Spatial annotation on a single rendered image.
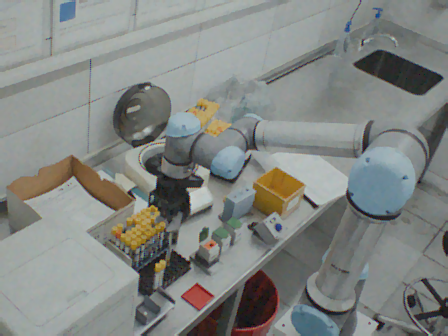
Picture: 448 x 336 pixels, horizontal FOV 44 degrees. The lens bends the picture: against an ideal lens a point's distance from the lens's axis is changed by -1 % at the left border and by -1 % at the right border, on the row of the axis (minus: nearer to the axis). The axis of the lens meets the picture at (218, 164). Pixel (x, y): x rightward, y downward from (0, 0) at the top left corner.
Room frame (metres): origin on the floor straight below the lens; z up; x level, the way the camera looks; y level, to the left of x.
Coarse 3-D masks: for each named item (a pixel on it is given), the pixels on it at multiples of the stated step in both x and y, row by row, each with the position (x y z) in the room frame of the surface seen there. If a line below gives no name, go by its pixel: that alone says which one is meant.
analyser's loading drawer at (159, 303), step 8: (160, 288) 1.00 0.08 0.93; (152, 296) 0.98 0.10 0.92; (160, 296) 0.99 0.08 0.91; (168, 296) 0.98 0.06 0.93; (144, 304) 0.95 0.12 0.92; (152, 304) 0.94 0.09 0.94; (160, 304) 0.96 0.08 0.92; (168, 304) 0.97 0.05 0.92; (136, 312) 0.91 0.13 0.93; (144, 312) 0.93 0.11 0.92; (152, 312) 0.93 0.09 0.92; (160, 312) 0.93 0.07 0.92; (136, 320) 0.90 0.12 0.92; (144, 320) 0.89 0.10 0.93; (152, 320) 0.90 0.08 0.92; (136, 328) 0.87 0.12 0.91; (144, 328) 0.88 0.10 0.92
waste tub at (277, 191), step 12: (276, 168) 1.60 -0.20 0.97; (264, 180) 1.55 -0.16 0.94; (276, 180) 1.59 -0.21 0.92; (288, 180) 1.57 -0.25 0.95; (264, 192) 1.47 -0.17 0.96; (276, 192) 1.58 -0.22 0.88; (288, 192) 1.56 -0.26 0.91; (300, 192) 1.51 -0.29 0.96; (252, 204) 1.48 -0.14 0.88; (264, 204) 1.46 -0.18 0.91; (276, 204) 1.44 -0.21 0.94; (288, 204) 1.45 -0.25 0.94
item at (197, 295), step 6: (192, 288) 1.07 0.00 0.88; (198, 288) 1.08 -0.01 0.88; (204, 288) 1.07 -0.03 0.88; (186, 294) 1.05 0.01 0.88; (192, 294) 1.05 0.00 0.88; (198, 294) 1.05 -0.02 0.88; (204, 294) 1.06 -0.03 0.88; (210, 294) 1.06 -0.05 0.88; (186, 300) 1.02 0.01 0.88; (192, 300) 1.03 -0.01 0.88; (198, 300) 1.03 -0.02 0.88; (204, 300) 1.04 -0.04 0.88; (210, 300) 1.04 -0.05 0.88; (198, 306) 1.01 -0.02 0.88; (204, 306) 1.02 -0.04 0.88
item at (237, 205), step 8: (240, 192) 1.42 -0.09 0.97; (248, 192) 1.43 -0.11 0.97; (232, 200) 1.37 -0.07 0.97; (240, 200) 1.38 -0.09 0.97; (248, 200) 1.42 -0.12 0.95; (224, 208) 1.38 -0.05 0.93; (232, 208) 1.36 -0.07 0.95; (240, 208) 1.39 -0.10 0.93; (248, 208) 1.43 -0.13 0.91; (224, 216) 1.38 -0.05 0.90; (232, 216) 1.36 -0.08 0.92; (240, 216) 1.40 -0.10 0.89; (248, 216) 1.42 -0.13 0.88
